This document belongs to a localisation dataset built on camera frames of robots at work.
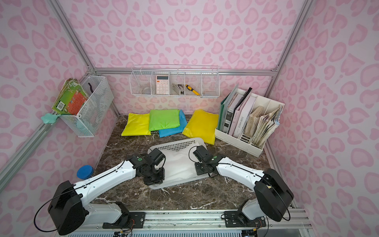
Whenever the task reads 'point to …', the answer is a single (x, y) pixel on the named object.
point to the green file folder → (223, 109)
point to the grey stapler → (175, 89)
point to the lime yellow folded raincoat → (138, 124)
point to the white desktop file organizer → (243, 102)
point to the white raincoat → (180, 165)
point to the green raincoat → (164, 118)
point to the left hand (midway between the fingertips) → (165, 178)
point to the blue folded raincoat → (176, 130)
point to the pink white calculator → (162, 84)
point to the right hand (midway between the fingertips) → (199, 167)
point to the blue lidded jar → (85, 172)
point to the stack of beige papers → (260, 125)
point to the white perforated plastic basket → (174, 145)
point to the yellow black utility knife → (191, 89)
